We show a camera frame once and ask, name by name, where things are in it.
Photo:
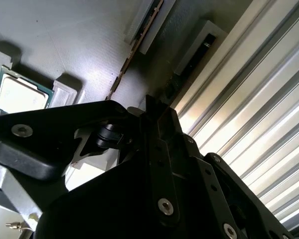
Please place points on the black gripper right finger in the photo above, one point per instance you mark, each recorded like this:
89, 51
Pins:
206, 179

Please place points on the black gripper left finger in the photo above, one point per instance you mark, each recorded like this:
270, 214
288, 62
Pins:
52, 124

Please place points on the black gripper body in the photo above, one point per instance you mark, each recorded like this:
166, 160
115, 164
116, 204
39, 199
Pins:
102, 199

